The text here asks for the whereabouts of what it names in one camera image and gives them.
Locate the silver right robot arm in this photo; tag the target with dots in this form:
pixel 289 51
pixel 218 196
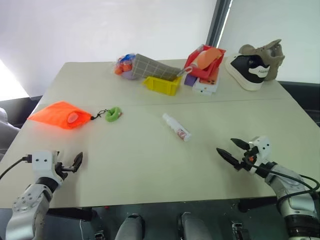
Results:
pixel 295 200

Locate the white spray bottle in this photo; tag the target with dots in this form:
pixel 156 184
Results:
pixel 176 127

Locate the grey checkered cloth pouch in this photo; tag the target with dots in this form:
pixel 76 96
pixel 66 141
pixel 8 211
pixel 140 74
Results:
pixel 152 67

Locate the purple block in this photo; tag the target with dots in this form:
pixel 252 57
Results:
pixel 190 80

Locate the white and black sneaker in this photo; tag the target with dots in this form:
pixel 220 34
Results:
pixel 246 73

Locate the black table frame bar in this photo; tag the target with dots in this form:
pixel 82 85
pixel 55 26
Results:
pixel 72 213

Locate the silver metal foot bracket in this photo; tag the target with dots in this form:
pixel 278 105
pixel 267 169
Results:
pixel 241 231

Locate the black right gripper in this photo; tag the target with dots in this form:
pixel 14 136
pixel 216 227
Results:
pixel 247 161

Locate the pink oval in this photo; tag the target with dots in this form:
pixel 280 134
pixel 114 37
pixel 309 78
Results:
pixel 73 118

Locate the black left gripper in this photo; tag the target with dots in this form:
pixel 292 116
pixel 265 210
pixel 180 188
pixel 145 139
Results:
pixel 62 169

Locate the green scrunchie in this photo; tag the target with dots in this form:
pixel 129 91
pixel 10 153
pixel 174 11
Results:
pixel 112 115

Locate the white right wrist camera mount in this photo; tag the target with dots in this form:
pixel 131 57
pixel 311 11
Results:
pixel 262 147

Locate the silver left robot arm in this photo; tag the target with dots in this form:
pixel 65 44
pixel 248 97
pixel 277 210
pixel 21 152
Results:
pixel 27 202

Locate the metal carabiner clip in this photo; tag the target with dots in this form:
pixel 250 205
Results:
pixel 183 71

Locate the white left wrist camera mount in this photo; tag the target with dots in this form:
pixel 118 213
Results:
pixel 42 160

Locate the grey padded chair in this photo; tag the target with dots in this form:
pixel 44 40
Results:
pixel 6 132

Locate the white box with dots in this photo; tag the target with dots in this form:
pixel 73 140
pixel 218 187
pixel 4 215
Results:
pixel 207 86

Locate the dark window frame post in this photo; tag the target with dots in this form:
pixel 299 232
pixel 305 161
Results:
pixel 218 22

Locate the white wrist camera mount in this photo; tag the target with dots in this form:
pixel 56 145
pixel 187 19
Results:
pixel 42 160
pixel 262 147

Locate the yellow plastic bin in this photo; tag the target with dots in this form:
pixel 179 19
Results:
pixel 163 86

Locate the red plastic bin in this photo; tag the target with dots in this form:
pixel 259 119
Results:
pixel 212 67

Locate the grey rounded robot leg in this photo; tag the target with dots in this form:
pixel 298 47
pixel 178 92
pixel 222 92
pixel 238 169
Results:
pixel 130 227
pixel 193 227

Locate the clear bag of orange toys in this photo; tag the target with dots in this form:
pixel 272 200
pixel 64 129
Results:
pixel 123 66

